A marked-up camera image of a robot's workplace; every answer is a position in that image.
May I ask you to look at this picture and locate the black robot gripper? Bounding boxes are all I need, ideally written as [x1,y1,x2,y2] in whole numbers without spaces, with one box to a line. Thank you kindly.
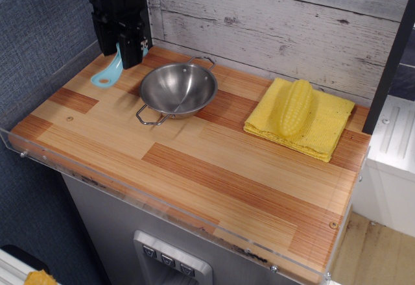
[89,0,143,69]

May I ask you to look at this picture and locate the light blue dish brush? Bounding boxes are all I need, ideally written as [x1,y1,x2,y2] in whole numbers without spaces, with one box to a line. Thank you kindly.
[90,42,149,88]

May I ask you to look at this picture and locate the small steel pan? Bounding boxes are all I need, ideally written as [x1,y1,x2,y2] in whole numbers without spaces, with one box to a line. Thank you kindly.
[136,56,219,126]

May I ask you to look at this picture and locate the grey toy fridge cabinet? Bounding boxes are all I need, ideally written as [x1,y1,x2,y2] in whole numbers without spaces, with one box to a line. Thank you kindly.
[60,171,312,285]

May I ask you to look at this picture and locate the yellow toy corn cob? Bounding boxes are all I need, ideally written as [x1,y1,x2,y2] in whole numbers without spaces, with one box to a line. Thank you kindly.
[277,80,313,137]

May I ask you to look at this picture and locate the folded yellow cloth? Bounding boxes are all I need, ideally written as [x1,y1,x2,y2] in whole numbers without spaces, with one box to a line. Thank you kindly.
[243,79,355,162]

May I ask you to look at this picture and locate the silver dispenser button panel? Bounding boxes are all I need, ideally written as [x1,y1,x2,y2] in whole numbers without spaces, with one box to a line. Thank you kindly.
[134,230,213,284]

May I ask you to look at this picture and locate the yellow object at corner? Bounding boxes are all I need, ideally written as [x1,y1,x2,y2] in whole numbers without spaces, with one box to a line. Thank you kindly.
[23,270,58,285]

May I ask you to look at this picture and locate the white ridged counter unit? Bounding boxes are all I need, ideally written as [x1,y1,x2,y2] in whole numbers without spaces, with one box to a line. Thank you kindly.
[352,95,414,236]

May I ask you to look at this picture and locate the black left frame post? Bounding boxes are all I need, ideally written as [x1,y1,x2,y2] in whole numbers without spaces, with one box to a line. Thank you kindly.
[137,0,149,56]

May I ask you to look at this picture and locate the black frame post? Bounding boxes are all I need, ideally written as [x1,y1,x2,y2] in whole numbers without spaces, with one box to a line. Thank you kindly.
[361,0,415,135]
[137,0,149,56]

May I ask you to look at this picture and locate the black right frame post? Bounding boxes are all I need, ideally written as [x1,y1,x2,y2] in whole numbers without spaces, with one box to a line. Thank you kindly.
[361,0,415,135]

